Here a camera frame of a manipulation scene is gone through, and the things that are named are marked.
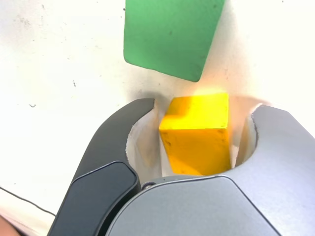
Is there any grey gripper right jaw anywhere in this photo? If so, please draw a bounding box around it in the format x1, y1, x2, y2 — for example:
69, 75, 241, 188
105, 104, 315, 236

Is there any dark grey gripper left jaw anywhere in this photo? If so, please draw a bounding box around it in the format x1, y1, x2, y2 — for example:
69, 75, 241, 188
48, 97, 163, 236

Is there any yellow cube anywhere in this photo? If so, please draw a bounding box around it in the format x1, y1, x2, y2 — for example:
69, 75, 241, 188
158, 92, 230, 177

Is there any green cube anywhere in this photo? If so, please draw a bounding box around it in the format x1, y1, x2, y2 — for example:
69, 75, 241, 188
123, 0, 226, 83

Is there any thin black floor cable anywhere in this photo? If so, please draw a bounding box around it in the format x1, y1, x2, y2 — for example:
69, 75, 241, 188
0, 186, 57, 218

